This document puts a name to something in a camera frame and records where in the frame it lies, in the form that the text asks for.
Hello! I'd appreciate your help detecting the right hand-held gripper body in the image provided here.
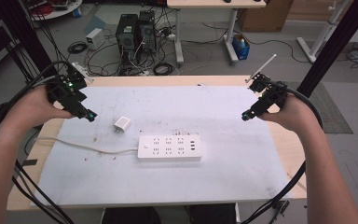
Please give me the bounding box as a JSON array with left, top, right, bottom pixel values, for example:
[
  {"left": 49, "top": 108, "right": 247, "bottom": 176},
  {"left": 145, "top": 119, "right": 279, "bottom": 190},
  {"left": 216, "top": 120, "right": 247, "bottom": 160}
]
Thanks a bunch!
[{"left": 244, "top": 53, "right": 289, "bottom": 112}]

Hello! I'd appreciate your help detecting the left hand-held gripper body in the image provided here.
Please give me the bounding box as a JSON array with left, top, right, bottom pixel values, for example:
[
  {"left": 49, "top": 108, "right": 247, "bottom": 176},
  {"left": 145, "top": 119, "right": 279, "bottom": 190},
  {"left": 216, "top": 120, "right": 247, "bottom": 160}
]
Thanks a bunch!
[{"left": 46, "top": 61, "right": 95, "bottom": 110}]

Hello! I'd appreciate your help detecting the person's right hand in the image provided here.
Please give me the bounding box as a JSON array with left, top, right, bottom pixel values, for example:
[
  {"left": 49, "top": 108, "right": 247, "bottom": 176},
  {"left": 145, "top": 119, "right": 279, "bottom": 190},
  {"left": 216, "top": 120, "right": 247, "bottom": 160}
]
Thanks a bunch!
[{"left": 256, "top": 92, "right": 322, "bottom": 134}]

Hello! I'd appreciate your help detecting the person's left hand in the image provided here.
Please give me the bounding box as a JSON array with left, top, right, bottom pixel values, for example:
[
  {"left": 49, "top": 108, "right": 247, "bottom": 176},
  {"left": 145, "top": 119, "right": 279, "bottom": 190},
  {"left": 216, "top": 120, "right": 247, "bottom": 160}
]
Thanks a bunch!
[{"left": 5, "top": 85, "right": 76, "bottom": 133}]

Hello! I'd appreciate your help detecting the white charger plug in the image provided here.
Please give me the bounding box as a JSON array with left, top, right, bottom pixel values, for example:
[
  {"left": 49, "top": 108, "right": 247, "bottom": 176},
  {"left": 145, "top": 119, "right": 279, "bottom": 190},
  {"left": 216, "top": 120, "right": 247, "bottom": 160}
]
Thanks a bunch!
[{"left": 113, "top": 116, "right": 132, "bottom": 134}]

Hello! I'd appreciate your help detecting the white table mat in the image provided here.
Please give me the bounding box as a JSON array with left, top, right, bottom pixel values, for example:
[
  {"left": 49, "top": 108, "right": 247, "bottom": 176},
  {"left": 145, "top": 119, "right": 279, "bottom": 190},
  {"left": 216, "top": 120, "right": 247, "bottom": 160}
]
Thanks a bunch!
[{"left": 30, "top": 85, "right": 293, "bottom": 208}]

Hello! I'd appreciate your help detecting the blue bin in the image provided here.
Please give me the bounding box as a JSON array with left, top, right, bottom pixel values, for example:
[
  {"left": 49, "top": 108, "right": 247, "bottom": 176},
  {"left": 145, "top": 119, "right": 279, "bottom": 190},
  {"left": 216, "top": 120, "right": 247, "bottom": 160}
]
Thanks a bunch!
[{"left": 231, "top": 33, "right": 252, "bottom": 62}]

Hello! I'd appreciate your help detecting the black metal stand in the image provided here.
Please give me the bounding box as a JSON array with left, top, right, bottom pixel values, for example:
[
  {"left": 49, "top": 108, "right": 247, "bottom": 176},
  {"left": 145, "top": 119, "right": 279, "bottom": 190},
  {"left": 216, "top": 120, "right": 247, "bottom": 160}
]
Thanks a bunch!
[
  {"left": 296, "top": 0, "right": 358, "bottom": 99},
  {"left": 0, "top": 0, "right": 58, "bottom": 82}
]

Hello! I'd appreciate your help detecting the grey floor mat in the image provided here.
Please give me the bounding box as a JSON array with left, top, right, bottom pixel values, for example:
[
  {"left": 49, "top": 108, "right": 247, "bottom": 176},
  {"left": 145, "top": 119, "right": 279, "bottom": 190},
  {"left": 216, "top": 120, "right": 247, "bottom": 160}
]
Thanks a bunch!
[{"left": 283, "top": 80, "right": 354, "bottom": 135}]

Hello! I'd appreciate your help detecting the white box device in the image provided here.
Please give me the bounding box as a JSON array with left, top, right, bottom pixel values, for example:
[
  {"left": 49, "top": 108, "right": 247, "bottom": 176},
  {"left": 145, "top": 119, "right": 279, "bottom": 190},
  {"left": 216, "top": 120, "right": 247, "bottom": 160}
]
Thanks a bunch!
[{"left": 85, "top": 27, "right": 106, "bottom": 50}]

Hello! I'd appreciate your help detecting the cardboard box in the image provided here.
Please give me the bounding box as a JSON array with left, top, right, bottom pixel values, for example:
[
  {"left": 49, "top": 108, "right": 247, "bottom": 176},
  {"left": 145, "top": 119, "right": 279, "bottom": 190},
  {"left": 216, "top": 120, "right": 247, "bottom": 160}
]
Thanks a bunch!
[{"left": 237, "top": 0, "right": 295, "bottom": 33}]

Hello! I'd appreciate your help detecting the round white table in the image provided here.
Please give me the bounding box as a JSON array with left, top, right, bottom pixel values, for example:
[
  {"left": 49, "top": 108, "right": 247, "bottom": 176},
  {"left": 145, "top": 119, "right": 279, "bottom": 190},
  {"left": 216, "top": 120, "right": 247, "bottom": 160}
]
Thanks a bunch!
[{"left": 21, "top": 0, "right": 84, "bottom": 21}]

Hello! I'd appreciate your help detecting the large black computer tower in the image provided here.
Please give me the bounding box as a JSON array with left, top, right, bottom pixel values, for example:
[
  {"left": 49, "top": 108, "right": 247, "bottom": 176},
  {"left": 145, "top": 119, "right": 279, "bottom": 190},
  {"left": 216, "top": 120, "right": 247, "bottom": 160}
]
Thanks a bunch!
[{"left": 115, "top": 13, "right": 140, "bottom": 64}]

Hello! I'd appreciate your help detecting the white power strip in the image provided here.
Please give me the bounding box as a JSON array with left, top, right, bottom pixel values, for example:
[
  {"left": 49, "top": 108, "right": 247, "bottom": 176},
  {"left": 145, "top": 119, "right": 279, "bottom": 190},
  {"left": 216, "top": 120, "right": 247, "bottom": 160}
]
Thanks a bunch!
[{"left": 137, "top": 133, "right": 203, "bottom": 162}]

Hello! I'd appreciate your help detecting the black table clamp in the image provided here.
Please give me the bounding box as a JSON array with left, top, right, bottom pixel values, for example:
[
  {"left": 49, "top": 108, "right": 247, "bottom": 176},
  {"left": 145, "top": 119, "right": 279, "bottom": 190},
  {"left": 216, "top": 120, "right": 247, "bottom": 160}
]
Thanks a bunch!
[{"left": 268, "top": 200, "right": 291, "bottom": 217}]

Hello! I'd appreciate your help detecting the small black computer tower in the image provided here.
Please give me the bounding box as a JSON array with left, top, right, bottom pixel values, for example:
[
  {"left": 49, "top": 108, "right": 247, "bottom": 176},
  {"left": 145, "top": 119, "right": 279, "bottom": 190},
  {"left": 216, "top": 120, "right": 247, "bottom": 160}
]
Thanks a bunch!
[{"left": 137, "top": 9, "right": 158, "bottom": 54}]

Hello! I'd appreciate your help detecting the white-legged wooden desk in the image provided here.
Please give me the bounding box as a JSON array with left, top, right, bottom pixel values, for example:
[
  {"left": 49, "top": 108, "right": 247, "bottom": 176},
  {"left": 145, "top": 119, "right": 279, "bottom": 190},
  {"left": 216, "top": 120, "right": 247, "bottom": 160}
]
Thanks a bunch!
[{"left": 166, "top": 0, "right": 268, "bottom": 65}]

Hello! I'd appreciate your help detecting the person's right leg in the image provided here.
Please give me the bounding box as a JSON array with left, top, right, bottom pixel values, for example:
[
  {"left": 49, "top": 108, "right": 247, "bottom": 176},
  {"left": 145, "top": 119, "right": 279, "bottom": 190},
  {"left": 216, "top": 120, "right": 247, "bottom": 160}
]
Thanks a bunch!
[{"left": 188, "top": 203, "right": 238, "bottom": 224}]

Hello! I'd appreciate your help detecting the person's leg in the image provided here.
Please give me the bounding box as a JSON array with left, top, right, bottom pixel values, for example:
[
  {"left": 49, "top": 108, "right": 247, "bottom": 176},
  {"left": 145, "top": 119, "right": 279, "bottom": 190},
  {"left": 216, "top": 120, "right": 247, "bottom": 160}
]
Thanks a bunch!
[
  {"left": 188, "top": 203, "right": 238, "bottom": 224},
  {"left": 101, "top": 206, "right": 162, "bottom": 224}
]

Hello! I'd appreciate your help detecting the person's left leg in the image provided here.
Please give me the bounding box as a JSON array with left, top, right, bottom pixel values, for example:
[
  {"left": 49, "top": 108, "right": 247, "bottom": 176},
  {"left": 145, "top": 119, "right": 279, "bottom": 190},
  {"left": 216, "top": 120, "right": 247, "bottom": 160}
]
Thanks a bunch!
[{"left": 101, "top": 206, "right": 162, "bottom": 224}]

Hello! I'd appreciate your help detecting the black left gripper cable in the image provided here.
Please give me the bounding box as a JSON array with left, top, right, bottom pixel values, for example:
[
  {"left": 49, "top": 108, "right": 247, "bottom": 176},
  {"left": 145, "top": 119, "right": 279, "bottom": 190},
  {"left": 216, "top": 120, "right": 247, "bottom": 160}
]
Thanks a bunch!
[{"left": 0, "top": 60, "right": 76, "bottom": 224}]

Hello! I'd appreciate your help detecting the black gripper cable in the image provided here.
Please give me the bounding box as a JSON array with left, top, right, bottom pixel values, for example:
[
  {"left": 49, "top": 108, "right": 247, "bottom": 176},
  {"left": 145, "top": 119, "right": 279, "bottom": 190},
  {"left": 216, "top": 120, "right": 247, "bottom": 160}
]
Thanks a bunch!
[
  {"left": 241, "top": 81, "right": 324, "bottom": 224},
  {"left": 0, "top": 60, "right": 76, "bottom": 224}
]

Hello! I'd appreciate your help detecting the white power strip cable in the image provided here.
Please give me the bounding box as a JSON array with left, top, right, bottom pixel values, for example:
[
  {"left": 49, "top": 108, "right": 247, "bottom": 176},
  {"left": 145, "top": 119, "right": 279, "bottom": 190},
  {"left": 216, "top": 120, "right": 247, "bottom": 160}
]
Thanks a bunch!
[{"left": 34, "top": 135, "right": 140, "bottom": 156}]

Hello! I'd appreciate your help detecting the coil of black cable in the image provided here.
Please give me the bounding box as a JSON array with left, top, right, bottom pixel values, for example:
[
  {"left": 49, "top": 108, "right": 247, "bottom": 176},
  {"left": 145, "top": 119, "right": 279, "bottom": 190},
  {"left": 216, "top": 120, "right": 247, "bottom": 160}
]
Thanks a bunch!
[
  {"left": 152, "top": 62, "right": 175, "bottom": 77},
  {"left": 66, "top": 40, "right": 89, "bottom": 55}
]

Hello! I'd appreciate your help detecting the white desk leg frame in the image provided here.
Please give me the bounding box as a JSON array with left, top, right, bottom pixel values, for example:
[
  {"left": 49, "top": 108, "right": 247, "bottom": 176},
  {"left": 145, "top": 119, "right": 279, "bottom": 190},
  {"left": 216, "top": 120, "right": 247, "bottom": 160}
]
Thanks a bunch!
[{"left": 296, "top": 0, "right": 347, "bottom": 64}]

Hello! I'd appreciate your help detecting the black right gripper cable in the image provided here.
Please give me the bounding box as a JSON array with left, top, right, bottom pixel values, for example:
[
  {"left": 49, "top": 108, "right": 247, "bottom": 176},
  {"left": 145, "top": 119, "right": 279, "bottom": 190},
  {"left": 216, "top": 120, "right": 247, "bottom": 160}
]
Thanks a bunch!
[{"left": 241, "top": 81, "right": 324, "bottom": 224}]

